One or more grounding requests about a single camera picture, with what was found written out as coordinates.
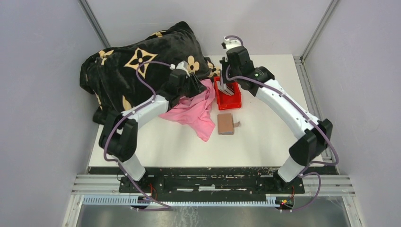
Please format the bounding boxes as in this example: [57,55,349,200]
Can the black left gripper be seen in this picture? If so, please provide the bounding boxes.
[178,72,208,99]

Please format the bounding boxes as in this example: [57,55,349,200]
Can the red plastic bin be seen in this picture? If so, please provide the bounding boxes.
[213,77,242,111]

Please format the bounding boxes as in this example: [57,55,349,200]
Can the tan leather card holder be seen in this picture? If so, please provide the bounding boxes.
[217,113,241,135]

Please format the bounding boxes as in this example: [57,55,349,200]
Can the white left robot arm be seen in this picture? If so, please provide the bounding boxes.
[98,69,207,192]

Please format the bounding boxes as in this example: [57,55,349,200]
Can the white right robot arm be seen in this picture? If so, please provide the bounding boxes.
[220,45,333,193]

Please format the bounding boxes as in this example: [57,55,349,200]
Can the stack of credit cards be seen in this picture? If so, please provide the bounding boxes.
[218,86,235,96]

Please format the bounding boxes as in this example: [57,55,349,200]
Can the pink cloth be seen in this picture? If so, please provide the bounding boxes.
[159,79,216,142]

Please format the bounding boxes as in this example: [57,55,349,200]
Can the black floral blanket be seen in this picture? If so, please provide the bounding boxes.
[79,21,221,124]

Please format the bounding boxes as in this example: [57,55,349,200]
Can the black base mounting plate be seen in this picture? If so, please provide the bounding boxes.
[137,167,305,202]

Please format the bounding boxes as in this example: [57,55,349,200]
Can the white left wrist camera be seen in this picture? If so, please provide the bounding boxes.
[175,61,189,73]

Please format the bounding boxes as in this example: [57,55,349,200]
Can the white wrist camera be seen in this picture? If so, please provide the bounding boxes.
[221,36,243,51]
[175,61,189,73]

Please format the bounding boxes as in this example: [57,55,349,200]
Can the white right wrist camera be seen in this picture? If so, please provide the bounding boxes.
[221,36,243,51]

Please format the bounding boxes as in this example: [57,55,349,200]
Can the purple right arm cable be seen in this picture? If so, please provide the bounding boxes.
[224,35,340,213]

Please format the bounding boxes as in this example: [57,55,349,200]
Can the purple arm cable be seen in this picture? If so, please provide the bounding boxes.
[224,35,340,213]
[103,61,176,212]

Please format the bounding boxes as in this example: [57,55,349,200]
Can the blue slotted cable duct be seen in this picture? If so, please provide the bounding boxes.
[82,195,295,208]

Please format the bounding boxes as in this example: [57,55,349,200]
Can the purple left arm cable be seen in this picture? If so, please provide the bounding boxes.
[103,61,176,212]

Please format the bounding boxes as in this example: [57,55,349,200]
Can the aluminium frame rails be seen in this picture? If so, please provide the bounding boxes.
[72,175,356,197]

